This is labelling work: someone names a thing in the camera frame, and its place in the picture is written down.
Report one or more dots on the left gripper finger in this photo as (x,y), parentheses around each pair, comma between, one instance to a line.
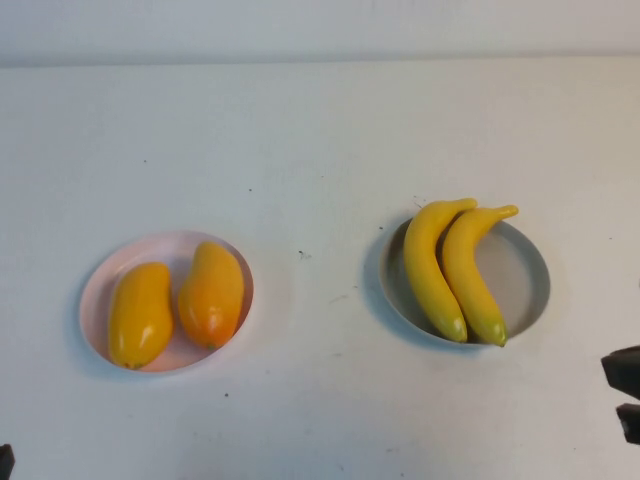
(6,462)

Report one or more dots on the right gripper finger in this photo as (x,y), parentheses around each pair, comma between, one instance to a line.
(625,370)
(631,424)

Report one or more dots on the yellow banana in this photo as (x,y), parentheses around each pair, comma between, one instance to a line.
(425,270)
(470,280)

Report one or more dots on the yellow mango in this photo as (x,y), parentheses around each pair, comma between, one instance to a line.
(140,320)

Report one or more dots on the orange blushed mango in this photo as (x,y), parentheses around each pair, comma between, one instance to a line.
(210,300)

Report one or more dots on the grey-blue round plate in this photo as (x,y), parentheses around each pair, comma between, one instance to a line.
(525,280)

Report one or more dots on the pink round plate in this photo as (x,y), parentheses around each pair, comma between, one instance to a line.
(95,300)

